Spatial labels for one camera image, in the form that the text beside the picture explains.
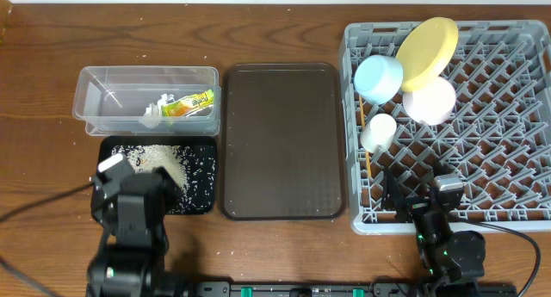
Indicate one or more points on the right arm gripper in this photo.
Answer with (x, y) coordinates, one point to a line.
(417, 206)

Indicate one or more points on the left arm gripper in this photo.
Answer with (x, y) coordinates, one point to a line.
(105, 212)

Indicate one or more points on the cream cup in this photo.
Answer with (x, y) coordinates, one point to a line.
(378, 134)

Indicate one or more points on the pink bowl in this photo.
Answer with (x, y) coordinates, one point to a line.
(432, 104)

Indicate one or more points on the white tissue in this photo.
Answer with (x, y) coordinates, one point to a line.
(153, 113)

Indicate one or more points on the wooden chopstick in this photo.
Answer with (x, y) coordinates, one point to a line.
(363, 124)

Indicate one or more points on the green snack wrapper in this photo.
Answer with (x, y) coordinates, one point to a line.
(188, 105)

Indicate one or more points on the yellow plate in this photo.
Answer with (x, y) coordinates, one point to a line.
(426, 51)

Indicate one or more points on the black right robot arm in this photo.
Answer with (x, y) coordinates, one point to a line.
(454, 259)

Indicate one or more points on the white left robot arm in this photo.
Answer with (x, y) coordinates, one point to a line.
(121, 271)

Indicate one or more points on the grey dishwasher rack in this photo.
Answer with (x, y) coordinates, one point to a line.
(497, 138)

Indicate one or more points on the spilled rice pile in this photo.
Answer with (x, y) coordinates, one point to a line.
(192, 167)

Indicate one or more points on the black plastic tray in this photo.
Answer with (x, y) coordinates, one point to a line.
(110, 142)

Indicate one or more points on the clear plastic bin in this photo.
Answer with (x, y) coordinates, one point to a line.
(112, 99)

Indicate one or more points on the brown serving tray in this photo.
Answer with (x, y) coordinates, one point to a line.
(283, 143)

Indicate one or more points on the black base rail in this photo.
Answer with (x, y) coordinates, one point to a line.
(376, 289)

